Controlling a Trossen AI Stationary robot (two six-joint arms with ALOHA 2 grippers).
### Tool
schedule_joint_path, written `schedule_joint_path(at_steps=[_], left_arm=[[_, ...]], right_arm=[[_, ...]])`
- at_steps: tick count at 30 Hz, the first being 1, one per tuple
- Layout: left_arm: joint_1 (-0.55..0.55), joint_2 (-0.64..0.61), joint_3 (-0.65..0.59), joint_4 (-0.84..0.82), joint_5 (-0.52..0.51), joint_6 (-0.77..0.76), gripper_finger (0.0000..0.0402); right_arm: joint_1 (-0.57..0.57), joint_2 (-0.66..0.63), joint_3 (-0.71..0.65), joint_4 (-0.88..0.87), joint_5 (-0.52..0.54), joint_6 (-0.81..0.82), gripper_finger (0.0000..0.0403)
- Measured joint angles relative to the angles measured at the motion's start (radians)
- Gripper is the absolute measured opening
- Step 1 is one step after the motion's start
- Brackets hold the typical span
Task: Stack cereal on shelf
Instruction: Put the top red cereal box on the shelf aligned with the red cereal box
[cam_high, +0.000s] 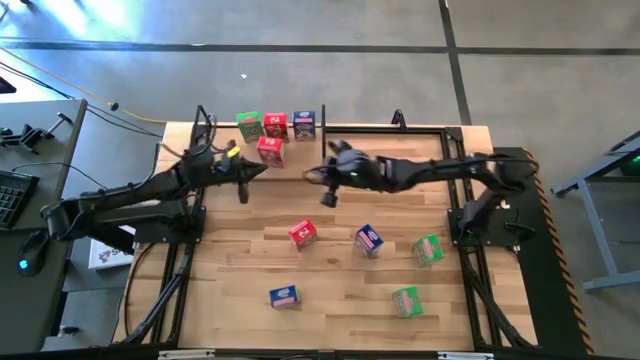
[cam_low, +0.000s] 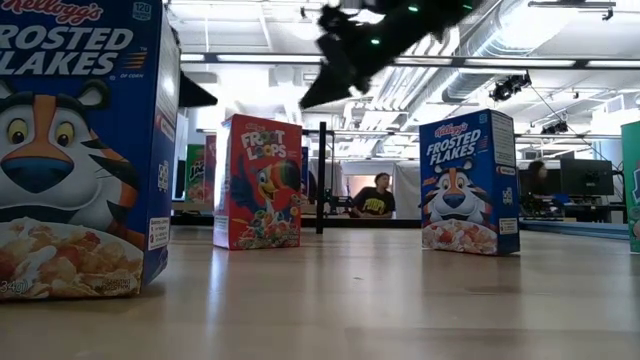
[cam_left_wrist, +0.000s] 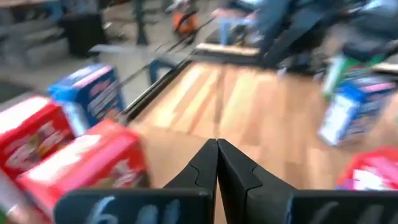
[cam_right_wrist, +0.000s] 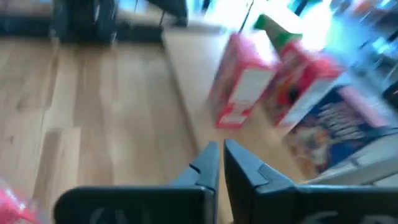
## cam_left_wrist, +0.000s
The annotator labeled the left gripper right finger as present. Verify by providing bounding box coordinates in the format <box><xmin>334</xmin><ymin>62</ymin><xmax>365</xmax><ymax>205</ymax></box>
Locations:
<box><xmin>217</xmin><ymin>138</ymin><xmax>398</xmax><ymax>224</ymax></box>

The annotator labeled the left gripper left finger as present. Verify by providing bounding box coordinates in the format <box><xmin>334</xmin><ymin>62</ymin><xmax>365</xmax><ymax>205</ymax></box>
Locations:
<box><xmin>52</xmin><ymin>138</ymin><xmax>219</xmax><ymax>224</ymax></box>

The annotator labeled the red Froot Loops cereal box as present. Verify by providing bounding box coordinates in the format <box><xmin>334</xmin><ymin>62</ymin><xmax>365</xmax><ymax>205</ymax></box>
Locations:
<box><xmin>336</xmin><ymin>146</ymin><xmax>398</xmax><ymax>191</ymax></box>
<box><xmin>14</xmin><ymin>119</ymin><xmax>151</xmax><ymax>224</ymax></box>
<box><xmin>0</xmin><ymin>95</ymin><xmax>76</xmax><ymax>181</ymax></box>

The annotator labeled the blue Frosted Flakes cereal box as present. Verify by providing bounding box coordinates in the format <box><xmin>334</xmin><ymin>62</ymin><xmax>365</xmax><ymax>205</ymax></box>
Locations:
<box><xmin>47</xmin><ymin>63</ymin><xmax>125</xmax><ymax>138</ymax></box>
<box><xmin>317</xmin><ymin>76</ymin><xmax>397</xmax><ymax>147</ymax></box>

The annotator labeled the green Apple Jacks cereal box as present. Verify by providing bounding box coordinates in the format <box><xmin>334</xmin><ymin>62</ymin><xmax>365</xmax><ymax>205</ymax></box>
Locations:
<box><xmin>322</xmin><ymin>54</ymin><xmax>386</xmax><ymax>100</ymax></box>

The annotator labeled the light wooden shelf board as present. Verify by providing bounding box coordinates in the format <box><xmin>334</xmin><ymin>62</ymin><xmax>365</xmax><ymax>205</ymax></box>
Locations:
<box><xmin>124</xmin><ymin>123</ymin><xmax>208</xmax><ymax>190</ymax></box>

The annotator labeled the orange shop vacuum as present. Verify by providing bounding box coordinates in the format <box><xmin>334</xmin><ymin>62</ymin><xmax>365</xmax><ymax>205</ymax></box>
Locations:
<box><xmin>172</xmin><ymin>9</ymin><xmax>200</xmax><ymax>37</ymax></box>

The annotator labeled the black speaker box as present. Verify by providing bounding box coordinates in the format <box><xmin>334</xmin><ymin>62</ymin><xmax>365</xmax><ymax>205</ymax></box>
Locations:
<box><xmin>60</xmin><ymin>12</ymin><xmax>108</xmax><ymax>58</ymax></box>

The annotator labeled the black table edge rail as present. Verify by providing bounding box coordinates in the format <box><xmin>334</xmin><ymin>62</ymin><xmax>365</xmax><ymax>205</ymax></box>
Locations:
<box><xmin>119</xmin><ymin>58</ymin><xmax>193</xmax><ymax>123</ymax></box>

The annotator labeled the black stand post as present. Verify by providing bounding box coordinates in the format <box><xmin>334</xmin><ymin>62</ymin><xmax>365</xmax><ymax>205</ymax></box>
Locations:
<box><xmin>132</xmin><ymin>0</ymin><xmax>150</xmax><ymax>46</ymax></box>

